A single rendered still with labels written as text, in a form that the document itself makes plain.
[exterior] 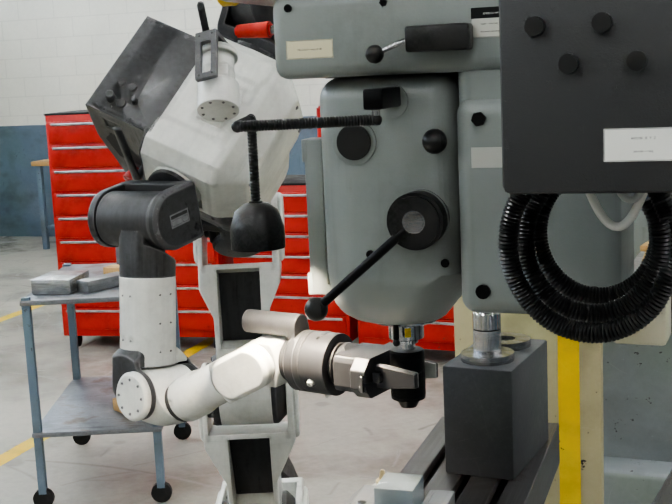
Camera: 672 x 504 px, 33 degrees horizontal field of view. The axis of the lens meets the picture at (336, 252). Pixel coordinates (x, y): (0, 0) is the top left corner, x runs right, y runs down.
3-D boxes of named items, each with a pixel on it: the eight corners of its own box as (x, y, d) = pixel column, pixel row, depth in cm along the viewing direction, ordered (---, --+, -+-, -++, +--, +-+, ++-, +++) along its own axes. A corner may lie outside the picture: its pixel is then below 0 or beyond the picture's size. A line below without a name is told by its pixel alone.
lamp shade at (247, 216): (234, 244, 152) (231, 199, 151) (287, 242, 152) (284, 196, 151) (228, 253, 145) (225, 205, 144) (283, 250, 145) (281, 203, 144)
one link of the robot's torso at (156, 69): (101, 219, 212) (53, 122, 179) (192, 81, 224) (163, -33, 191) (238, 285, 206) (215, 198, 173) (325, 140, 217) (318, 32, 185)
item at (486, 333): (507, 351, 189) (506, 316, 188) (488, 356, 186) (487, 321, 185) (486, 346, 193) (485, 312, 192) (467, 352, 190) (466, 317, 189)
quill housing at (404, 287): (316, 331, 144) (303, 78, 139) (363, 298, 163) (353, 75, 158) (462, 336, 138) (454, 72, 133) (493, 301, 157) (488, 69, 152)
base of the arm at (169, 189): (106, 267, 187) (76, 212, 180) (148, 219, 195) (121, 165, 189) (175, 271, 179) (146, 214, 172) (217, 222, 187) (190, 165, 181)
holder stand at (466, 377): (444, 473, 190) (440, 358, 187) (485, 433, 210) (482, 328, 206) (514, 481, 185) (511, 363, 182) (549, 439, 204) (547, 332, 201)
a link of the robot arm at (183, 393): (211, 405, 167) (136, 443, 178) (260, 395, 174) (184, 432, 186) (190, 338, 169) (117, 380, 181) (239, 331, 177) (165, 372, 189)
